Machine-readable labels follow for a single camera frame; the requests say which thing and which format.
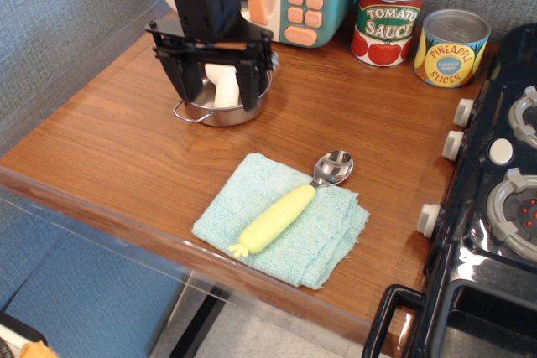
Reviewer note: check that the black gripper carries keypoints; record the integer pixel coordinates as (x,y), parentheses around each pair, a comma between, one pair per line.
(213,31)

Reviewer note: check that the white plush mushroom brown cap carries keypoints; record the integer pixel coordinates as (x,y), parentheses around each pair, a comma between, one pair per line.
(224,78)

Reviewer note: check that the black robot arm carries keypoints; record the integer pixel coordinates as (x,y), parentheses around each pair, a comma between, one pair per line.
(214,32)

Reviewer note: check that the light blue folded towel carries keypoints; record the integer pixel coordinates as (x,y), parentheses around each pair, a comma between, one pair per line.
(308,251)

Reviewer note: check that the small stainless steel pot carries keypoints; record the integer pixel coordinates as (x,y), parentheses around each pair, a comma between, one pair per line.
(202,109)

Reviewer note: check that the tomato sauce toy can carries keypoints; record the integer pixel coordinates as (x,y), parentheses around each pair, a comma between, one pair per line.
(384,30)

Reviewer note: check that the pineapple slices toy can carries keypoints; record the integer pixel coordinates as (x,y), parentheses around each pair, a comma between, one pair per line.
(451,46)

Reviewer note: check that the clear acrylic barrier panel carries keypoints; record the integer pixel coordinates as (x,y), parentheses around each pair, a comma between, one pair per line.
(91,294)

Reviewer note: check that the orange plush object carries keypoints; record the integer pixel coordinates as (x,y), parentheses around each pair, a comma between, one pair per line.
(20,340)

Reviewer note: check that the black toy stove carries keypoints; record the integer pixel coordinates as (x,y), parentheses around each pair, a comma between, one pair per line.
(479,298)

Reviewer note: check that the spoon with yellow handle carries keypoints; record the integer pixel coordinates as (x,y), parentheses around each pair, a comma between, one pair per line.
(331,169)

